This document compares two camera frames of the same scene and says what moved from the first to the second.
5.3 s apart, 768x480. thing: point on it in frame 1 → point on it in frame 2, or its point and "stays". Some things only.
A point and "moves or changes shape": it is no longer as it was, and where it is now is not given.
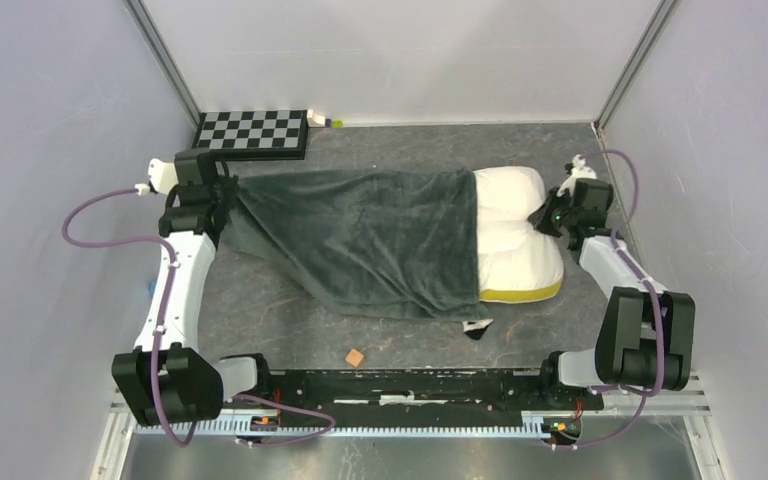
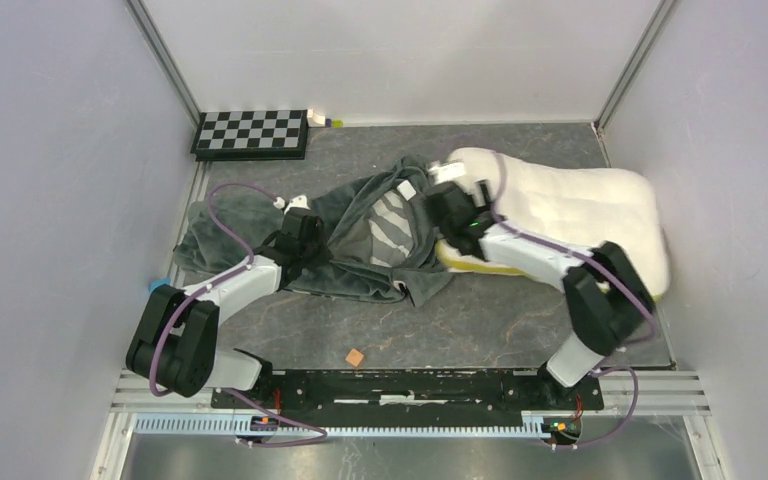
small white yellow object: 318,120 stays
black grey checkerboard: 253,135 stays
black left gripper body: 224,189 → 314,252
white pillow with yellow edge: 517,260 moves or changes shape
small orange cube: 354,358 stays
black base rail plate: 426,391 stays
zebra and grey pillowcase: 379,243 moves or changes shape
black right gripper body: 566,214 → 446,233
